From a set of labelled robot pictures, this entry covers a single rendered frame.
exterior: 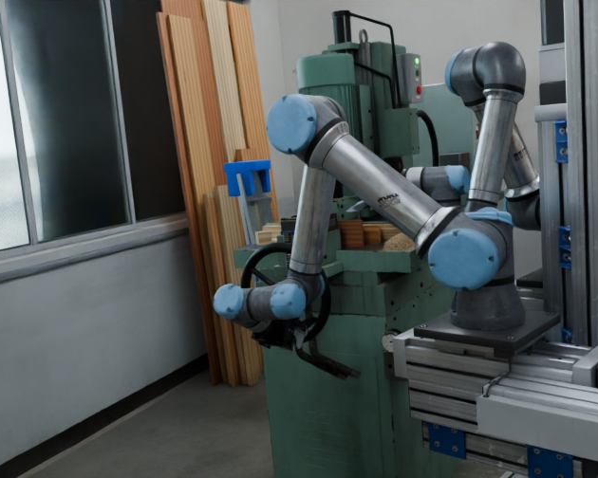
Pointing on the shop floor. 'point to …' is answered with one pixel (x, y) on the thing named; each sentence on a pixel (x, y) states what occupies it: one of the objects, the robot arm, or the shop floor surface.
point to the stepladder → (256, 181)
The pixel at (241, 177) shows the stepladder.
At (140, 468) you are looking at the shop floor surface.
